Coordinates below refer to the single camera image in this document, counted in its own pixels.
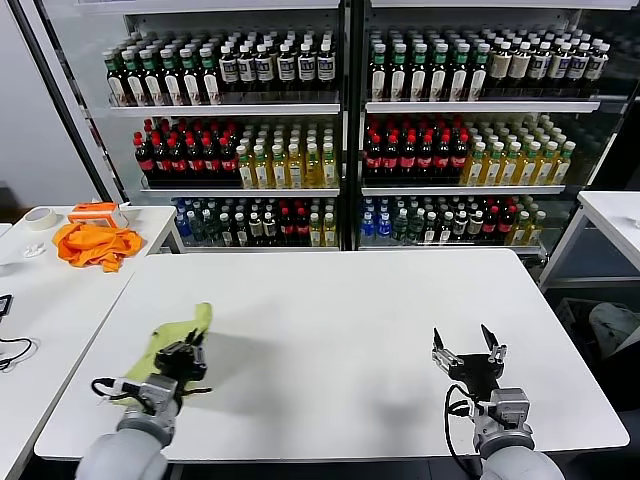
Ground black slanted frame pole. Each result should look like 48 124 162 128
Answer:
8 0 126 204

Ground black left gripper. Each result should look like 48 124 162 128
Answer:
155 332 207 389

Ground green-cap dark tea bottle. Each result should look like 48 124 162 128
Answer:
390 43 409 103
410 43 429 103
122 48 146 108
370 44 389 103
179 47 203 107
467 43 492 102
448 43 471 103
139 48 165 108
103 49 127 108
199 46 222 107
159 47 184 107
429 43 450 103

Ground white side table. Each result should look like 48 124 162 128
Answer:
0 264 135 480
0 204 187 281
537 190 640 291

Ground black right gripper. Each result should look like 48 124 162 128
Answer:
432 324 507 401

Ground beige masking tape roll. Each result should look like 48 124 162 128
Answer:
23 207 65 232

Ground beige-label dark drink bottle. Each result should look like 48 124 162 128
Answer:
507 41 533 92
488 41 513 92

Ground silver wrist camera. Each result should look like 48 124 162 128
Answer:
141 376 180 409
491 388 531 424

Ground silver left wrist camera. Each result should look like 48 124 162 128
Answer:
141 376 180 409

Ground green t-shirt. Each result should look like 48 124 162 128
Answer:
112 301 215 401

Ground orange cloth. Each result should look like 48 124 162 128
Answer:
52 222 145 274

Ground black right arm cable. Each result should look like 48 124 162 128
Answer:
443 383 481 471

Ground large white work table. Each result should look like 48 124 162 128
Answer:
33 248 631 464

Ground grey bag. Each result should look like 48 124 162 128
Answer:
588 301 640 364

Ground blue-label dark drink bottle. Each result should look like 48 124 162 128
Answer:
566 43 592 91
218 44 240 95
528 41 553 91
276 43 297 93
297 43 318 92
547 42 573 91
237 44 258 94
316 42 337 92
254 44 275 93
584 44 612 91

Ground white drinks shelf unit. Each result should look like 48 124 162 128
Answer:
349 0 640 259
47 0 351 254

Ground thin black table cable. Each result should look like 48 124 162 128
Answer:
0 335 42 374

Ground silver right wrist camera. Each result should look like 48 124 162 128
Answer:
491 388 531 424

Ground orange and white box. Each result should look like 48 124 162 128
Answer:
67 201 132 230

